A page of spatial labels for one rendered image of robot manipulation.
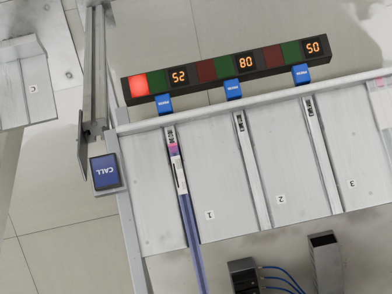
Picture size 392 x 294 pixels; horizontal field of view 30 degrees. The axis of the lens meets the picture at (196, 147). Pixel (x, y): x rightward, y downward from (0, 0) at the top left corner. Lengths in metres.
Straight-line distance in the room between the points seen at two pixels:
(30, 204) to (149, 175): 0.97
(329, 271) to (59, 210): 0.90
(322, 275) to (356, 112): 0.39
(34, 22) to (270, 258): 0.82
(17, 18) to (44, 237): 0.64
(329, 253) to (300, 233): 0.07
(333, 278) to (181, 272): 0.29
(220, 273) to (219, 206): 0.35
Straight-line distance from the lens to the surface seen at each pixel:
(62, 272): 2.19
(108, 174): 1.08
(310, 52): 1.19
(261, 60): 1.18
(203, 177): 1.11
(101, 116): 1.22
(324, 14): 1.91
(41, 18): 1.82
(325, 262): 1.41
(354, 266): 1.50
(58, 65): 1.86
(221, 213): 1.10
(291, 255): 1.44
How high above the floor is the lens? 1.74
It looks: 61 degrees down
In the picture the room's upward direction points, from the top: 166 degrees clockwise
